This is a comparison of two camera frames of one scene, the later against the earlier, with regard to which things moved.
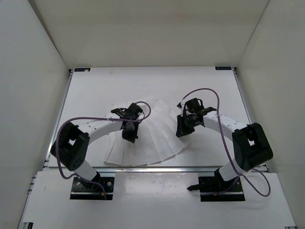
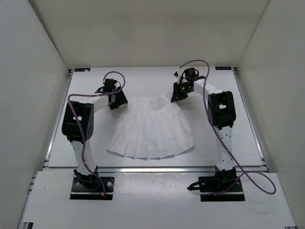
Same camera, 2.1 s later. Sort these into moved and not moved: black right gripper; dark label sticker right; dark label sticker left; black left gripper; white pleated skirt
Moved: black left gripper; white pleated skirt; black right gripper
Not moved: dark label sticker right; dark label sticker left
